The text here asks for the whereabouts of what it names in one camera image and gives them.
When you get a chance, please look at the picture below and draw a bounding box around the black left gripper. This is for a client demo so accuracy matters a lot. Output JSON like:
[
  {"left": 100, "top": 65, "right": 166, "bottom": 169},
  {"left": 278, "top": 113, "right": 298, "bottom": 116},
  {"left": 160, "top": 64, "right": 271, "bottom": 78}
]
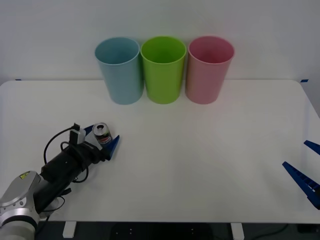
[{"left": 70, "top": 123, "right": 121, "bottom": 167}]

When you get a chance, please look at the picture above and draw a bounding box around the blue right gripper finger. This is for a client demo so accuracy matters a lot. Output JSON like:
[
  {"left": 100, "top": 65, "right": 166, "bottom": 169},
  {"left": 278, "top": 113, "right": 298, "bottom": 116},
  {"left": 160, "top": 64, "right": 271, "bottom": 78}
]
[
  {"left": 303, "top": 140, "right": 320, "bottom": 156},
  {"left": 282, "top": 161, "right": 320, "bottom": 211}
]

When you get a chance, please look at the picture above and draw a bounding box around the black drink can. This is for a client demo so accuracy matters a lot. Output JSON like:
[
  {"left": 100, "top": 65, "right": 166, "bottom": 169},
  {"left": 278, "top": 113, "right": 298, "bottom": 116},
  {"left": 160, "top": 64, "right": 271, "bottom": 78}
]
[{"left": 92, "top": 122, "right": 113, "bottom": 147}]

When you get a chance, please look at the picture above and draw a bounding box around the pale blue plastic bin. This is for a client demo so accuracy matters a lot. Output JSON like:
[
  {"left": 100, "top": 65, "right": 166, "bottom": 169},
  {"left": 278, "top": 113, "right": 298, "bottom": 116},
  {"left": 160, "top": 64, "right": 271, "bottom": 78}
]
[{"left": 94, "top": 36, "right": 145, "bottom": 106}]

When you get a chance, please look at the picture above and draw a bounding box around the white table leg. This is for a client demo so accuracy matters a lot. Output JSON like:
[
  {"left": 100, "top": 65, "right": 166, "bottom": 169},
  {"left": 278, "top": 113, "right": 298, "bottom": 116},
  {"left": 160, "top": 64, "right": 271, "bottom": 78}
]
[
  {"left": 62, "top": 221, "right": 77, "bottom": 239},
  {"left": 230, "top": 222, "right": 245, "bottom": 240}
]

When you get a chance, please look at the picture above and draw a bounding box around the green plastic bin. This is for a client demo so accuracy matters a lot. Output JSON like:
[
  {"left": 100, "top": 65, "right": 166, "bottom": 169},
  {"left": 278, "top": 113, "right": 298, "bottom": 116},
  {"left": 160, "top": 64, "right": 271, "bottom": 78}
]
[{"left": 140, "top": 35, "right": 188, "bottom": 105}]

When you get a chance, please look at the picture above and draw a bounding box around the pink plastic bin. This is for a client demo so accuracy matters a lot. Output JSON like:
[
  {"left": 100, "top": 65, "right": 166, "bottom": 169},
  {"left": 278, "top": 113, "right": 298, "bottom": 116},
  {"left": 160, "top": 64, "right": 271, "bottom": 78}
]
[{"left": 185, "top": 35, "right": 236, "bottom": 105}]

